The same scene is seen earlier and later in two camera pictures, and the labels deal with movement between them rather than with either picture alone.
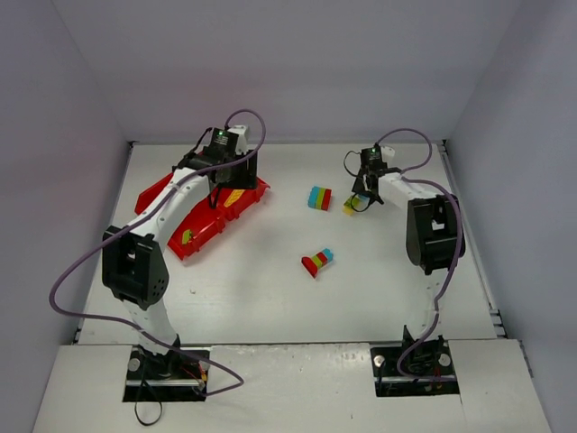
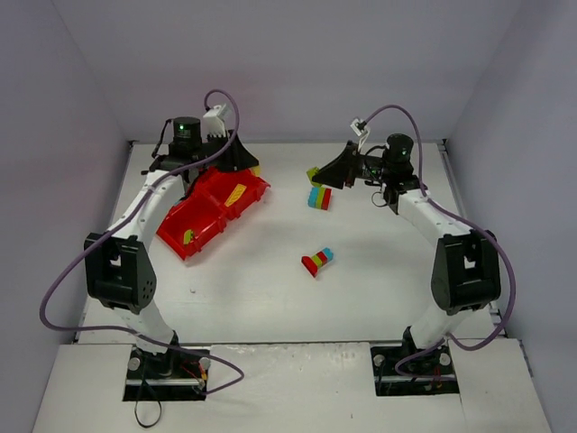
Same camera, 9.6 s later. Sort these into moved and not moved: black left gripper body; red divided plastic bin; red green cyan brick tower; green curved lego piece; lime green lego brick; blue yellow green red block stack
Moved: black left gripper body; lime green lego brick
Not moved: blue yellow green red block stack; red divided plastic bin; green curved lego piece; red green cyan brick tower
